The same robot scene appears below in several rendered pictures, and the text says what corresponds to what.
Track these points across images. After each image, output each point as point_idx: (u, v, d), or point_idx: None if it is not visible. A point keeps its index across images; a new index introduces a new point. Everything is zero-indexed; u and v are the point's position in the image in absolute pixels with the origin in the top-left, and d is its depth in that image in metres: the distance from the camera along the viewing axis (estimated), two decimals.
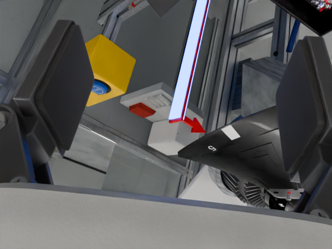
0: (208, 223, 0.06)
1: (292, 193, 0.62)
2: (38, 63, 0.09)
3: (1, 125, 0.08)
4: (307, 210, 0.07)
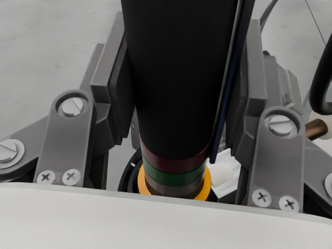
0: (208, 223, 0.06)
1: None
2: (108, 52, 0.09)
3: (77, 111, 0.09)
4: (248, 193, 0.07)
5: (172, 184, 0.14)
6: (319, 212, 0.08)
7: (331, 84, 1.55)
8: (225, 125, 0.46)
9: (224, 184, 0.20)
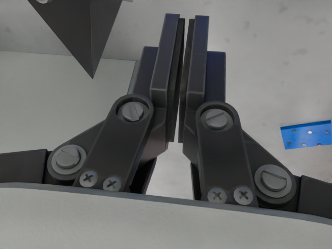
0: (208, 223, 0.06)
1: None
2: (163, 56, 0.09)
3: (135, 118, 0.08)
4: (204, 196, 0.07)
5: None
6: (258, 209, 0.08)
7: None
8: None
9: None
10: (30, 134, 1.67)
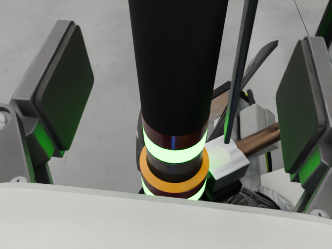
0: (208, 223, 0.06)
1: None
2: (38, 63, 0.09)
3: (1, 125, 0.08)
4: (307, 210, 0.07)
5: (172, 161, 0.15)
6: None
7: None
8: None
9: (222, 167, 0.21)
10: None
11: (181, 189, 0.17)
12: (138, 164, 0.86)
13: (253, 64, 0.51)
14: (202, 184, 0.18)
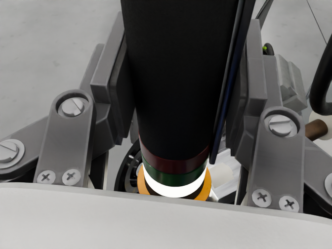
0: (208, 223, 0.06)
1: None
2: (108, 52, 0.09)
3: (77, 111, 0.09)
4: (248, 193, 0.07)
5: (172, 185, 0.14)
6: (319, 212, 0.08)
7: None
8: None
9: (224, 185, 0.20)
10: None
11: None
12: (132, 136, 0.71)
13: None
14: None
